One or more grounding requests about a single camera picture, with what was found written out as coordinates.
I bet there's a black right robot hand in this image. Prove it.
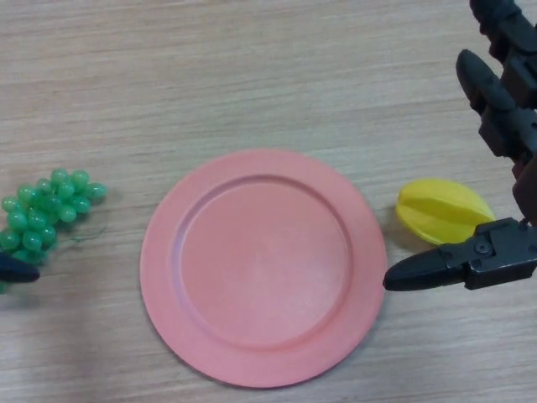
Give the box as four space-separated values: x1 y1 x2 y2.
383 0 537 293

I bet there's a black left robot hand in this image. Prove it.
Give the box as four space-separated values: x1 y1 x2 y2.
0 250 41 285

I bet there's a green grapes bunch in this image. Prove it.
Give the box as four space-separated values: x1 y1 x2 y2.
0 167 108 295

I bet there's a pink round plate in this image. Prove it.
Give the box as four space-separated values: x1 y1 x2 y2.
139 149 388 387

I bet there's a yellow starfruit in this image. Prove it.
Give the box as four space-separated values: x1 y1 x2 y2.
395 178 497 246

